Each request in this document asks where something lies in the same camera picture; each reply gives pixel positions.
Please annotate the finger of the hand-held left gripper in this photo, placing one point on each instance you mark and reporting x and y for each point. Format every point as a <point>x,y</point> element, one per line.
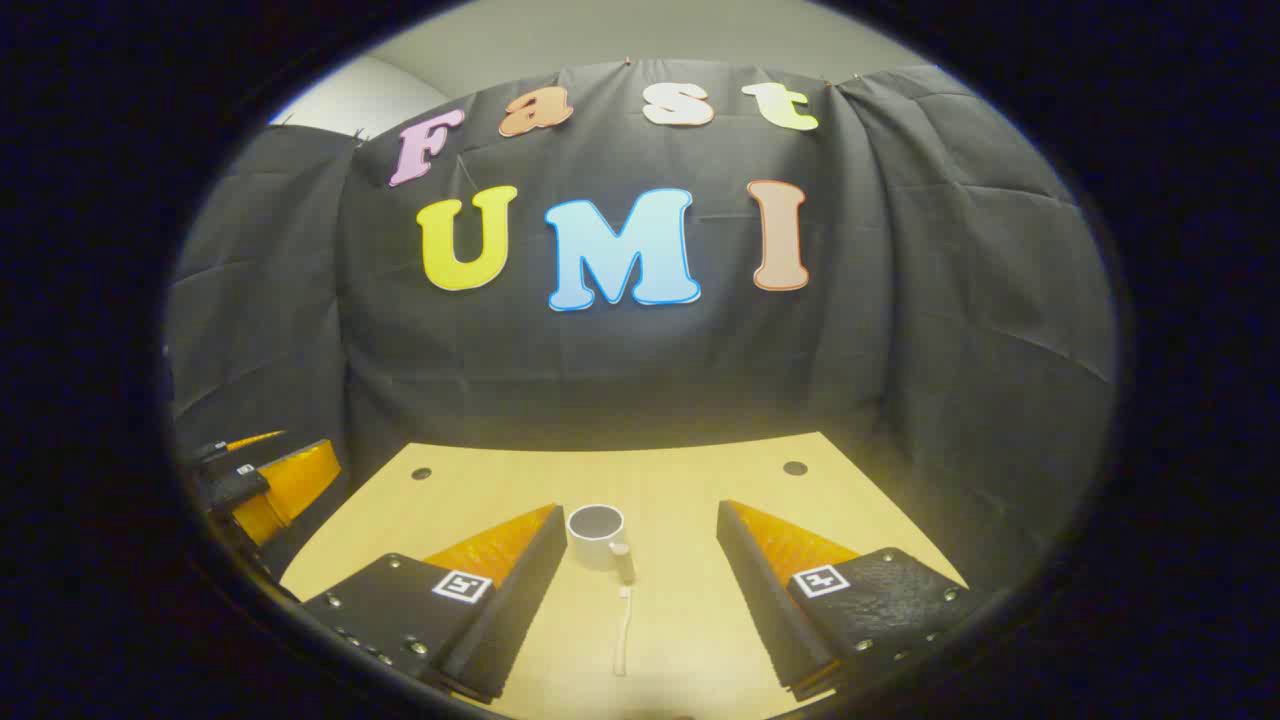
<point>252,440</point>
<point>290,485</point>

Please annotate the beige toothbrush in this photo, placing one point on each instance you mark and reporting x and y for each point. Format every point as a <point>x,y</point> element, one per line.
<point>622,630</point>

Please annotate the black backdrop cloth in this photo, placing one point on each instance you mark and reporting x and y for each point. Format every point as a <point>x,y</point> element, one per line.
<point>620,360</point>

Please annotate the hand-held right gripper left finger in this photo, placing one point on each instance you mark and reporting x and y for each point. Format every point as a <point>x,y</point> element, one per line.
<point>505,610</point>

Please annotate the wooden desktop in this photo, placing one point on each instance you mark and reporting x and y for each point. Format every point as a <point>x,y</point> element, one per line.
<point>660,480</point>

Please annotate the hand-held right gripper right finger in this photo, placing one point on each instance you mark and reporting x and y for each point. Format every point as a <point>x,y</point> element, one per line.
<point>770,610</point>

